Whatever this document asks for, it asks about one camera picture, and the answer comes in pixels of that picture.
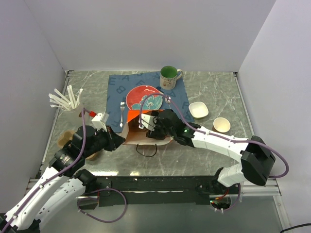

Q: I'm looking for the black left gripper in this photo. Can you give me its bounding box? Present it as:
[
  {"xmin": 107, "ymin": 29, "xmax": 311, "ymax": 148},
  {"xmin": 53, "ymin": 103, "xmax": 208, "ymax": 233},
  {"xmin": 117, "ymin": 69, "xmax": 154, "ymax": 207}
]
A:
[{"xmin": 83, "ymin": 124, "xmax": 126, "ymax": 157}]

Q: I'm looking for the orange paper bag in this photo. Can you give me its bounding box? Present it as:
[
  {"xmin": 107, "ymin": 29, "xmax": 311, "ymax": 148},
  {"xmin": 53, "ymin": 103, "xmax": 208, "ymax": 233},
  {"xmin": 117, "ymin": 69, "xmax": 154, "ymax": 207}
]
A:
[{"xmin": 120, "ymin": 109, "xmax": 173, "ymax": 158}]

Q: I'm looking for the brown cardboard cup carrier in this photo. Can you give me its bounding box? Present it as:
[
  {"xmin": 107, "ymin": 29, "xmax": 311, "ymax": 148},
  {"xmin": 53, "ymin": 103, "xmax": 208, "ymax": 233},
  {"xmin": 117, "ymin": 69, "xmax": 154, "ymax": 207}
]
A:
[{"xmin": 57, "ymin": 130, "xmax": 99, "ymax": 161}]

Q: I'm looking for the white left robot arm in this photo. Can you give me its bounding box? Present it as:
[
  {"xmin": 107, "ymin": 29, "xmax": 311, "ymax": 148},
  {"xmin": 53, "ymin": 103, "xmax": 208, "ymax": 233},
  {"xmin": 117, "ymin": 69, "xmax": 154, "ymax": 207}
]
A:
[{"xmin": 0, "ymin": 125, "xmax": 125, "ymax": 233}]

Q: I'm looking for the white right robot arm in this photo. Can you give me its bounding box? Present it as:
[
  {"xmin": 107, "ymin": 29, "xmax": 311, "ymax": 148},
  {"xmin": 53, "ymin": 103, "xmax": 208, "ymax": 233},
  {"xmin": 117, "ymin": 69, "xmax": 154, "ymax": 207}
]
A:
[{"xmin": 138, "ymin": 109, "xmax": 276, "ymax": 194}]

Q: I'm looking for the silver fork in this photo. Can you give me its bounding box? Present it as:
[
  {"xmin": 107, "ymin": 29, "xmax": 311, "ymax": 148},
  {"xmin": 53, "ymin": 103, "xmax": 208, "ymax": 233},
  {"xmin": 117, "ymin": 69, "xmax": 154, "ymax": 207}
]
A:
[{"xmin": 120, "ymin": 101, "xmax": 125, "ymax": 128}]

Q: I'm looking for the white square bowl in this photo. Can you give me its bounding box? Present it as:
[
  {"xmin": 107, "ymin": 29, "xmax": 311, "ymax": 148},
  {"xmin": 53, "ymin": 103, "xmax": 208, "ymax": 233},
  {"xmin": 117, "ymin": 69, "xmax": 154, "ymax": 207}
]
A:
[{"xmin": 189, "ymin": 101, "xmax": 209, "ymax": 119}]

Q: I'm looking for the red teal floral plate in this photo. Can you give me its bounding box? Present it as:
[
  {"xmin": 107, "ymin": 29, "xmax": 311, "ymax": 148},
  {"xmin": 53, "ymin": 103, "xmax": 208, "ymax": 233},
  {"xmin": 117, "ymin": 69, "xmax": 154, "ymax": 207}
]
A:
[{"xmin": 126, "ymin": 85, "xmax": 163, "ymax": 110}]

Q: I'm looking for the blue letter placemat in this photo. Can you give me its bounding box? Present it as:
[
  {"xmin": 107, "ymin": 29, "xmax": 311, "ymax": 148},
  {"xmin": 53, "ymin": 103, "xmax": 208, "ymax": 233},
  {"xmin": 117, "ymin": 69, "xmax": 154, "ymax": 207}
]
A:
[{"xmin": 106, "ymin": 71, "xmax": 194, "ymax": 133}]

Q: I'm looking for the green interior ceramic mug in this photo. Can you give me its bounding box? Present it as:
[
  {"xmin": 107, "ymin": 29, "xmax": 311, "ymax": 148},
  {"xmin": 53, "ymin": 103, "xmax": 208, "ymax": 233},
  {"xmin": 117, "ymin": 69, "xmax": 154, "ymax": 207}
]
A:
[{"xmin": 160, "ymin": 66, "xmax": 183, "ymax": 90}]

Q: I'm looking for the white straw holder cup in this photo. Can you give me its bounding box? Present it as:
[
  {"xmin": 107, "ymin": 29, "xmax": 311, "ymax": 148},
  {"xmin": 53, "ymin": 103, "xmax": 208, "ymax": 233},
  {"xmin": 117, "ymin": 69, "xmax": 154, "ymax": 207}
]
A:
[{"xmin": 61, "ymin": 101, "xmax": 84, "ymax": 125}]

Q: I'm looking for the white wrapped straws bundle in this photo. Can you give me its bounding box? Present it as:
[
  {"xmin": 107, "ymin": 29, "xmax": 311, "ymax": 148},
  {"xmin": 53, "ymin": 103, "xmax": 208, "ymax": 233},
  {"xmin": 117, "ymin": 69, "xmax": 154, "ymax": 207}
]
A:
[{"xmin": 48, "ymin": 85, "xmax": 83, "ymax": 111}]

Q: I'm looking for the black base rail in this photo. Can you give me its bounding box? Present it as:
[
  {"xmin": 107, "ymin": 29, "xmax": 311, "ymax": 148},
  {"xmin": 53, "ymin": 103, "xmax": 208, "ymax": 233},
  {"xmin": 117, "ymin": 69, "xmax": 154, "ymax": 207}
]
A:
[{"xmin": 81, "ymin": 176, "xmax": 239, "ymax": 207}]

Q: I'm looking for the purple cable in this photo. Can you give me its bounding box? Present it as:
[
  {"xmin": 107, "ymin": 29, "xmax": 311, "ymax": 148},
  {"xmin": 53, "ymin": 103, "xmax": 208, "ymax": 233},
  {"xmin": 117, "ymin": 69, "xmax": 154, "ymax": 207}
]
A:
[{"xmin": 77, "ymin": 188, "xmax": 127, "ymax": 223}]

